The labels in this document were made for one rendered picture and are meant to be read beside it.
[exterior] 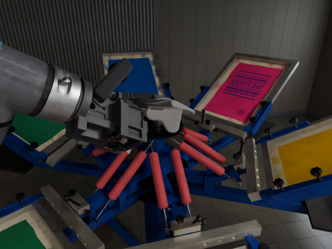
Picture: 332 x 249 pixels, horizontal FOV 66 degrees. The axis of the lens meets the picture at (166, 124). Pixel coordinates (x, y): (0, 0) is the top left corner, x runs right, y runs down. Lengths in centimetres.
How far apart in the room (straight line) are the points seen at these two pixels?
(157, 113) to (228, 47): 419
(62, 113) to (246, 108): 184
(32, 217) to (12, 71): 130
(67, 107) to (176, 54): 402
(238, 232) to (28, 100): 109
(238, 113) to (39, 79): 185
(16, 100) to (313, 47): 528
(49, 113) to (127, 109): 12
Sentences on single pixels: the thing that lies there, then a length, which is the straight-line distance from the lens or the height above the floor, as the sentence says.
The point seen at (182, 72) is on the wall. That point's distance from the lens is 443.
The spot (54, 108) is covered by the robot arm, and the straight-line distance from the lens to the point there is 36.
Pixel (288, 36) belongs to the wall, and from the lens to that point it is 510.
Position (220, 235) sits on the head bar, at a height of 104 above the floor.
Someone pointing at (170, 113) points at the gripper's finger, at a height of 179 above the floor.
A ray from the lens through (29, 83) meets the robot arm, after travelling 35.
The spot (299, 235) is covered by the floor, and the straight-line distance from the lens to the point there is 291.
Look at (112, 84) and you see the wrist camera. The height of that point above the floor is 185.
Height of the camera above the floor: 196
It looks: 25 degrees down
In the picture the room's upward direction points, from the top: straight up
